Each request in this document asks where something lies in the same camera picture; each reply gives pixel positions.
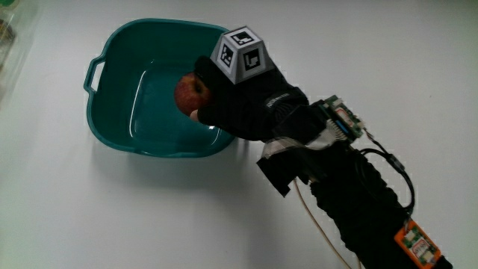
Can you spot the green circuit board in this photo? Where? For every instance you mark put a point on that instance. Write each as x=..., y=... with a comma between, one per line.
x=345, y=117

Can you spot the teal plastic basin plate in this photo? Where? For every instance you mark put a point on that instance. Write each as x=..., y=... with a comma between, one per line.
x=123, y=74

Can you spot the red apple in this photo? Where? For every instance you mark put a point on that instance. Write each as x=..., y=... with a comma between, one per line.
x=188, y=95

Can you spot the person's right forearm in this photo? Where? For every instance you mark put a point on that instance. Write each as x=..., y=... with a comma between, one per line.
x=358, y=201

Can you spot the orange sensor module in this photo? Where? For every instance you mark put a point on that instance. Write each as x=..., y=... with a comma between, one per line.
x=416, y=243

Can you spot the person's right hand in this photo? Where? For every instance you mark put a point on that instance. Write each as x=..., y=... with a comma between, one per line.
x=254, y=104

